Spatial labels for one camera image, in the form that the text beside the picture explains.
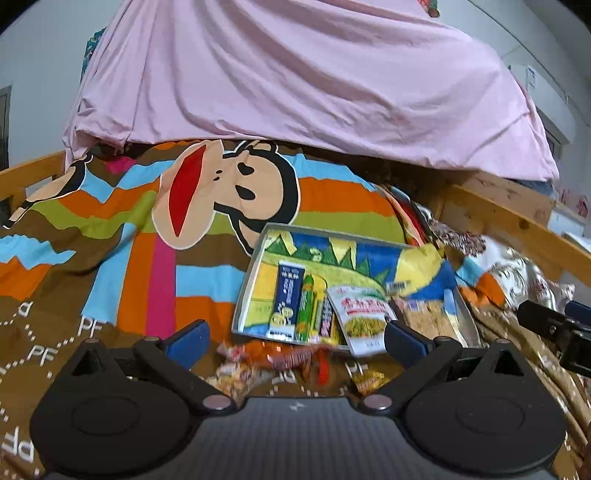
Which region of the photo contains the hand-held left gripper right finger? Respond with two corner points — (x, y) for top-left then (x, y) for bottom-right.
(355, 319), (527, 416)

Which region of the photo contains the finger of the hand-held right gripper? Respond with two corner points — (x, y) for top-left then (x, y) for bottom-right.
(566, 299), (591, 324)
(516, 300), (583, 346)

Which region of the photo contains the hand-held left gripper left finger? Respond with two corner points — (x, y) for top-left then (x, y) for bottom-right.
(65, 319), (236, 414)

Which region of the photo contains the clear cracker pack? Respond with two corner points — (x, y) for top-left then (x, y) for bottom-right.
(397, 298), (463, 347)

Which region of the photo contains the white red noodle packet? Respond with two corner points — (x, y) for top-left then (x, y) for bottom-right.
(327, 285), (399, 357)

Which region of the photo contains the yellow purple snack packet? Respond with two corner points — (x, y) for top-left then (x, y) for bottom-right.
(318, 295), (347, 346)

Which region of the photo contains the dinosaur print tray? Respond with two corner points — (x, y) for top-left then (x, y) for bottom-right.
(231, 223), (482, 357)

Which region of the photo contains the yellow green snack stick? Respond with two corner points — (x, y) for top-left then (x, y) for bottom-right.
(310, 277), (329, 337)

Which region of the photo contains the green sausage stick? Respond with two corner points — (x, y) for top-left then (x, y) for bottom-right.
(295, 274), (315, 343)

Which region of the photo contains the dark blue snack packet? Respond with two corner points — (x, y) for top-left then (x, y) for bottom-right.
(267, 262), (308, 342)

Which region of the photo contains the small yellow snack packet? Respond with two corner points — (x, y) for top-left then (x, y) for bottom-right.
(353, 369), (389, 396)

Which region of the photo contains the pale yellow candy packet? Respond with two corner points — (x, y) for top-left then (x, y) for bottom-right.
(203, 362), (259, 400)

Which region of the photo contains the orange snack packet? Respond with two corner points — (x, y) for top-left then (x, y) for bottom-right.
(217, 342), (273, 370)

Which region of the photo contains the red sausage stick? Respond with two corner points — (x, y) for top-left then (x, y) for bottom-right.
(270, 346), (324, 370)

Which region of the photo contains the monkey printed striped blanket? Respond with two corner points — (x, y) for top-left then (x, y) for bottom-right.
(0, 138), (587, 480)

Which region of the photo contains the striped colourful cloth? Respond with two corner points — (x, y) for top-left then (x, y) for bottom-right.
(381, 185), (432, 245)

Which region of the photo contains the blue cloth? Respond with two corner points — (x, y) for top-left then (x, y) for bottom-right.
(512, 178), (555, 199)

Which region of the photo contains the pink bed sheet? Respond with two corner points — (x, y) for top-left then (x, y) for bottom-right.
(62, 0), (561, 183)

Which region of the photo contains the teal patterned cloth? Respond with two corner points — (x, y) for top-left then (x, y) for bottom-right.
(82, 27), (108, 81)

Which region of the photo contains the wooden bed frame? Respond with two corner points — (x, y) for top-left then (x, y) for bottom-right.
(434, 171), (591, 287)

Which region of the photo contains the wooden bed rail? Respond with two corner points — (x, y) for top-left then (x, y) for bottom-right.
(0, 151), (68, 210)

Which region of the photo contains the dark door frame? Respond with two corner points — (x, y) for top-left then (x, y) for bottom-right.
(0, 85), (12, 171)

